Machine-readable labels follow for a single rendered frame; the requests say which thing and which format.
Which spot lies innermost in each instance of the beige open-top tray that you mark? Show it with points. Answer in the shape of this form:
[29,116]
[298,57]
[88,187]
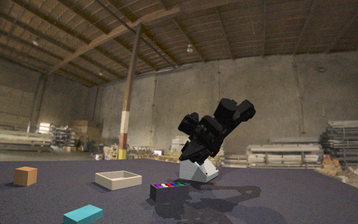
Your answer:
[117,180]

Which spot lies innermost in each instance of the teal rectangular block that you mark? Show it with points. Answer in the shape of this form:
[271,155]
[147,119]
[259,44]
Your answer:
[84,215]

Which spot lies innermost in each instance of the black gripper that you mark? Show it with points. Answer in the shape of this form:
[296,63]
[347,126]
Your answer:
[201,140]

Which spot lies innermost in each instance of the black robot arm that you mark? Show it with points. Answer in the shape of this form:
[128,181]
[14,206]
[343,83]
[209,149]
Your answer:
[227,114]

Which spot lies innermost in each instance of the orange-brown cube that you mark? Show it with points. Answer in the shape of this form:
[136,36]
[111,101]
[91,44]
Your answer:
[25,176]

